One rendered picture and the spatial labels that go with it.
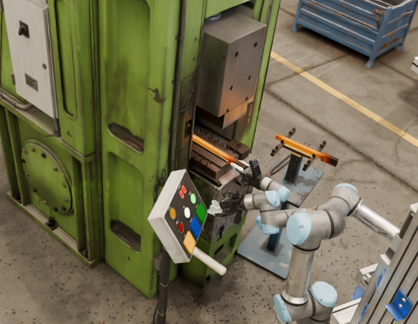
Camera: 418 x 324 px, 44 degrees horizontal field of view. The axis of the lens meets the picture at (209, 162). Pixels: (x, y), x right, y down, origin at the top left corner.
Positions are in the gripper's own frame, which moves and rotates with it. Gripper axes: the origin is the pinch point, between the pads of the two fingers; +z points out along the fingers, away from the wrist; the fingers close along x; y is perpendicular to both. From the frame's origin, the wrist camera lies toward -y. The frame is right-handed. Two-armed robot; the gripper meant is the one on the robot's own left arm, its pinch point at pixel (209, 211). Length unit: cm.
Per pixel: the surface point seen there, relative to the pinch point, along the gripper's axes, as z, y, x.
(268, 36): -30, 44, -90
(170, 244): 9.3, 6.5, 26.9
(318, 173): -28, -56, -93
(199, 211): 4.4, 2.1, 1.3
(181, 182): 5.1, 21.0, 1.8
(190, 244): 4.5, -0.6, 20.6
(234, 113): -13, 27, -43
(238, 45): -31, 63, -38
